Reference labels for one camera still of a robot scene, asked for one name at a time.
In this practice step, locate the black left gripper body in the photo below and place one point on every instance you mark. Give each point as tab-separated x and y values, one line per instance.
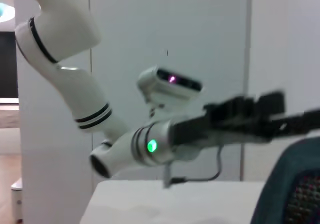
195	134

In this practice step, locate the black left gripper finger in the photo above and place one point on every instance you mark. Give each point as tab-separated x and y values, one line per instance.
297	124
245	109

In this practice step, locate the dark teal fabric bag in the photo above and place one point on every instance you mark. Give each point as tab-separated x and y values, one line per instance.
280	189

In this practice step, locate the white floor-standing device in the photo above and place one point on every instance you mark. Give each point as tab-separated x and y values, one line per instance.
17	199

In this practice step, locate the round ceiling light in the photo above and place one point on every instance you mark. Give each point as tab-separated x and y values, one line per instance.
6	11

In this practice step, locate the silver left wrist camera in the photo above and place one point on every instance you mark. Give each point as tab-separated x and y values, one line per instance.
165	86

